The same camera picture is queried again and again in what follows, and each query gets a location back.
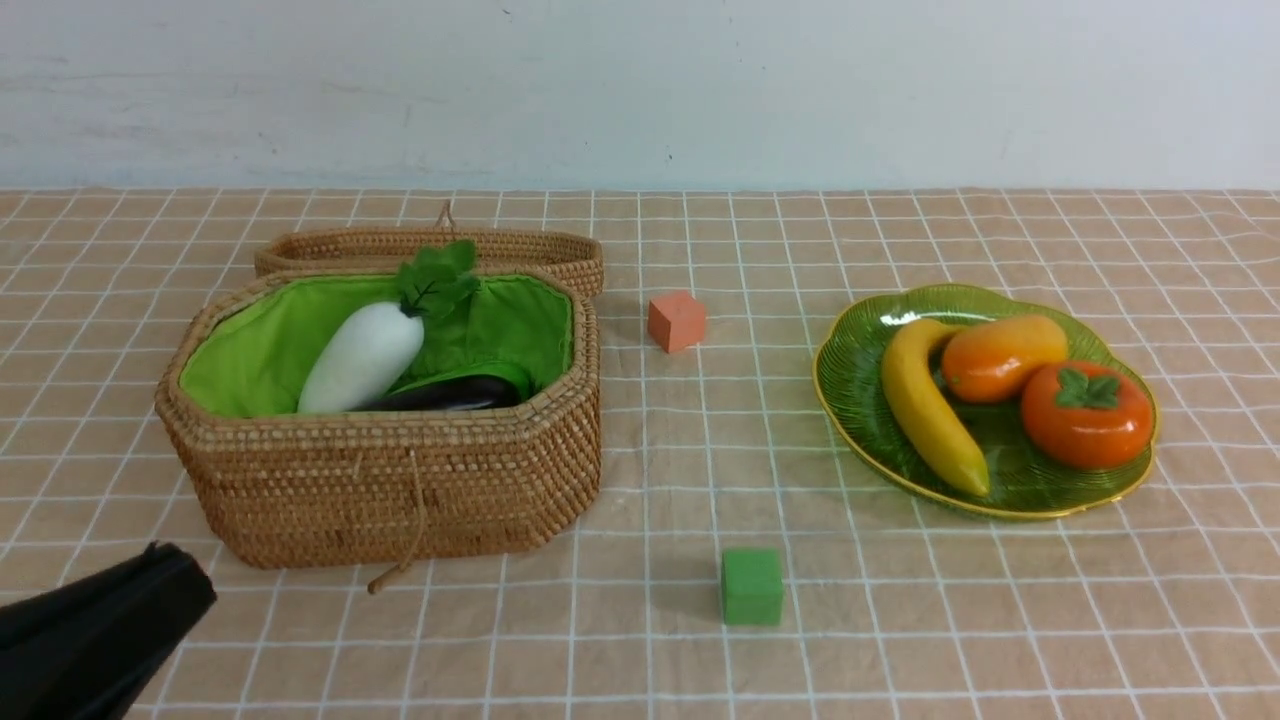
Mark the purple eggplant toy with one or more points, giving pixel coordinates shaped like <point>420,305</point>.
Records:
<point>463,393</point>

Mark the yellow banana toy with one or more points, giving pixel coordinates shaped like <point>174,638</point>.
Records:
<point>920,407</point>

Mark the white radish toy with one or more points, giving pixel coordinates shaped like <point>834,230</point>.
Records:
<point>377,343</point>

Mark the orange mango toy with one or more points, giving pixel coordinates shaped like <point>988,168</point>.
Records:
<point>990,362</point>

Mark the orange persimmon toy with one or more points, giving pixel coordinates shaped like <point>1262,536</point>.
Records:
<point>1087,416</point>

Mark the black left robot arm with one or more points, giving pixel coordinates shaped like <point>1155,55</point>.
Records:
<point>88,649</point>

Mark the orange foam cube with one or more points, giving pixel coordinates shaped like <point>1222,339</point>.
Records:
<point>676,320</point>

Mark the green glass leaf plate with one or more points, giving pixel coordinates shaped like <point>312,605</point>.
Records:
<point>1026,484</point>

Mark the beige checkered tablecloth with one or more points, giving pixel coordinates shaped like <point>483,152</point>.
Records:
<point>1162,606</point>

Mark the green foam cube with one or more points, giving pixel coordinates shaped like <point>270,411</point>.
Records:
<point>751,586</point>

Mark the brown woven wicker basket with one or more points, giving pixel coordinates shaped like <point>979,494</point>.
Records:
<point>316,491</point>

